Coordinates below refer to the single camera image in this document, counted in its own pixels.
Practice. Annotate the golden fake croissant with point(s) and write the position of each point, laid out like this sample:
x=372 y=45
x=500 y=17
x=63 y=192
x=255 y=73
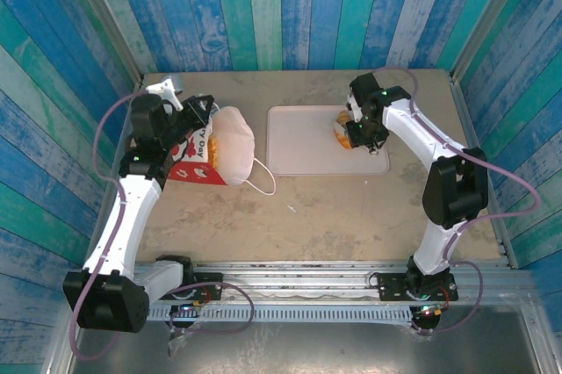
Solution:
x=343 y=141

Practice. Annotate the white paper bag red print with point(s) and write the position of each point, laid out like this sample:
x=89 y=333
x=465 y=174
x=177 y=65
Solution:
x=235 y=141

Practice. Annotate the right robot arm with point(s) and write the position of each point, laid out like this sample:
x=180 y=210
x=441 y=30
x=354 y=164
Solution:
x=456 y=189

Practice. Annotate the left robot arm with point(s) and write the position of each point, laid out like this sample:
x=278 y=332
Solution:
x=127 y=225

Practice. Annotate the white plastic tray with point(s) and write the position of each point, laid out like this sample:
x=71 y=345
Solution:
x=303 y=141

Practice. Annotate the small white scrap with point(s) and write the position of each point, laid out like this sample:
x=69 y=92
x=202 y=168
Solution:
x=291 y=208

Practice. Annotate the clear plastic scrap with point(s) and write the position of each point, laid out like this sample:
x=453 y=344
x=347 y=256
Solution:
x=180 y=341

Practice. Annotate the steel base sheet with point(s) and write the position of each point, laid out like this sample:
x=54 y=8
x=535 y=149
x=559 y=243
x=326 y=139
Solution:
x=307 y=347

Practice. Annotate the aluminium corner post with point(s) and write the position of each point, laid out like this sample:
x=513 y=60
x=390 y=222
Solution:
x=485 y=14
x=111 y=27

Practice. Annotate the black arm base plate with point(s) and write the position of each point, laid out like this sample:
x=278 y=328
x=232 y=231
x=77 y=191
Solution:
x=211 y=282
x=391 y=288

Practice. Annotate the aluminium mounting rail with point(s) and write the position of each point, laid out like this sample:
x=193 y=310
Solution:
x=298 y=279

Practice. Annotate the aluminium table side rail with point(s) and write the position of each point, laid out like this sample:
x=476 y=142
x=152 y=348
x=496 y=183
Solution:
x=504 y=242

